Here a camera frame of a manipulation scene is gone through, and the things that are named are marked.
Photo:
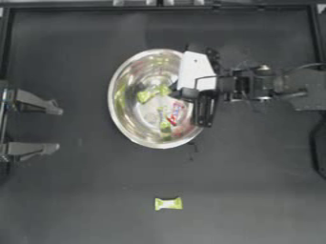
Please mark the red candy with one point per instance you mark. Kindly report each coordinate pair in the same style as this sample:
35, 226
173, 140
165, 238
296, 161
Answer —
175, 113

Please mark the green candy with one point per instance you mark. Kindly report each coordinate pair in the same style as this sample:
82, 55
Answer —
146, 96
166, 130
169, 203

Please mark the steel bowl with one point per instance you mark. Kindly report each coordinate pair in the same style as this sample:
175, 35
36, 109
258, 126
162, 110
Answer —
127, 120

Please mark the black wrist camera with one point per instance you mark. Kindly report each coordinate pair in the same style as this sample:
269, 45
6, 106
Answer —
186, 94

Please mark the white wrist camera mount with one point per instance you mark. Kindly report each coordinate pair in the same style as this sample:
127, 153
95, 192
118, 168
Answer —
195, 68

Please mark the black frame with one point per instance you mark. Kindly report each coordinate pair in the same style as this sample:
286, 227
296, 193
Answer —
84, 7

